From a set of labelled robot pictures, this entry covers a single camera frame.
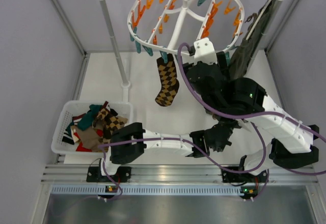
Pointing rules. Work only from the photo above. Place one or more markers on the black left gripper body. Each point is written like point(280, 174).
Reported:
point(229, 126)

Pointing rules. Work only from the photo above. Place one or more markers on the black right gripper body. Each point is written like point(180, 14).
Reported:
point(204, 69)

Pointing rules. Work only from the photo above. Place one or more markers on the brown black argyle sock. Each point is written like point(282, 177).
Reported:
point(168, 79)

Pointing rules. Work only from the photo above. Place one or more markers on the dark yellow argyle sock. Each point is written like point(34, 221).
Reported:
point(110, 122)

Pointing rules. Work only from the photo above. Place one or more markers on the teal reindeer sock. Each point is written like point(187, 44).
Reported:
point(84, 121)

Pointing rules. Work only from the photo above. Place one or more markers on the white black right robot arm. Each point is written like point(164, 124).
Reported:
point(238, 101)

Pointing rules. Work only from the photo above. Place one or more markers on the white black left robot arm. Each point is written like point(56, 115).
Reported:
point(130, 142)

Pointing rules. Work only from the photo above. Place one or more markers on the white round clip hanger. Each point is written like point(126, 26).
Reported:
point(162, 25)

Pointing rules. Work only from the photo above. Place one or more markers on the olive green hanging garment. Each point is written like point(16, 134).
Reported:
point(243, 54)

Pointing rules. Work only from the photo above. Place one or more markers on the white plastic laundry basket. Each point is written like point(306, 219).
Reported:
point(75, 108)

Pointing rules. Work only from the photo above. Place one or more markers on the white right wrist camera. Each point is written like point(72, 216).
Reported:
point(203, 51)

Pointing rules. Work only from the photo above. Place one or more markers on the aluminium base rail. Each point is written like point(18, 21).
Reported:
point(160, 174)

